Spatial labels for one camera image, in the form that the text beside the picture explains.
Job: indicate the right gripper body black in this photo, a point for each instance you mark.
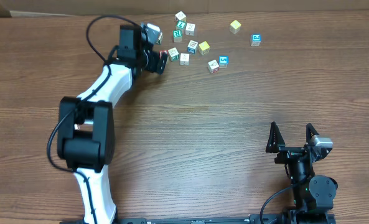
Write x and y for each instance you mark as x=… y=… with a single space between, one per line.
x=287 y=155

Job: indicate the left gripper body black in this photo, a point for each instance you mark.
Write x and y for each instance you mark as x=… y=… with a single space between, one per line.
x=145 y=56

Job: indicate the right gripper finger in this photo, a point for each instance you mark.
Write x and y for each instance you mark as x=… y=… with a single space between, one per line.
x=310 y=133
x=275 y=141

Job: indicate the red letter U block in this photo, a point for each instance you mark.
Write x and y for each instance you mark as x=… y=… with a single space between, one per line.
x=163 y=52

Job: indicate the blue edged picture block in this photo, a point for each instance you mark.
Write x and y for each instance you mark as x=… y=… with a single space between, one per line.
x=192 y=47

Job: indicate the yellow top block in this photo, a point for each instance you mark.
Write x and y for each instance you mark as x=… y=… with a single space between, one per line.
x=204 y=48

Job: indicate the yellow block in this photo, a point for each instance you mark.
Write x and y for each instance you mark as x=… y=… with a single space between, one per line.
x=235 y=26
x=204 y=48

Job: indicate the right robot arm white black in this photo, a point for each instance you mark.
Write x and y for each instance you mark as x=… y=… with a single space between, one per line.
x=313 y=194

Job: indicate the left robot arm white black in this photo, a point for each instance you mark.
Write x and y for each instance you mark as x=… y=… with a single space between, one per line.
x=85 y=129

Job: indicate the green edged picture block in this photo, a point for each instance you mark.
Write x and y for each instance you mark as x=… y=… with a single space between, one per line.
x=173 y=54

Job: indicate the green letter B block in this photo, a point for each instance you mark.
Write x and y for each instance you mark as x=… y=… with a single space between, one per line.
x=159 y=39

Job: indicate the plain white picture block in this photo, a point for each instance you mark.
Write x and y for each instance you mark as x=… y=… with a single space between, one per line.
x=184 y=59

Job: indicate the green letter R block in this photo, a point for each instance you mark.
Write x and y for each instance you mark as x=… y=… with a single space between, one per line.
x=177 y=35

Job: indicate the green letter L block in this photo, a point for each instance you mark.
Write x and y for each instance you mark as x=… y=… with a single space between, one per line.
x=181 y=25

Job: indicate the white picture block upper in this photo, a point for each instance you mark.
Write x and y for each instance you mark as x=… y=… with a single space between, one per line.
x=190 y=29

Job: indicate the white top back block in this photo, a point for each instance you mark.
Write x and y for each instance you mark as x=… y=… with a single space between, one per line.
x=180 y=16

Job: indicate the red edged picture block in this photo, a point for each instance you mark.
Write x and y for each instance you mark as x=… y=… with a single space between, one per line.
x=213 y=66

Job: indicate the blue number 5 block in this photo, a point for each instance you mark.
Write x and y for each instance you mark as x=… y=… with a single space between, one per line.
x=223 y=61

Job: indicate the yellow block far right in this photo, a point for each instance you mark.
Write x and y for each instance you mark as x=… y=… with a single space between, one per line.
x=235 y=26

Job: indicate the blue letter P block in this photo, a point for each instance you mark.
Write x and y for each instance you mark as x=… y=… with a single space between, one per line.
x=255 y=40

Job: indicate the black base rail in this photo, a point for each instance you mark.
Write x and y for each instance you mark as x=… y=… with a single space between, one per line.
x=203 y=221

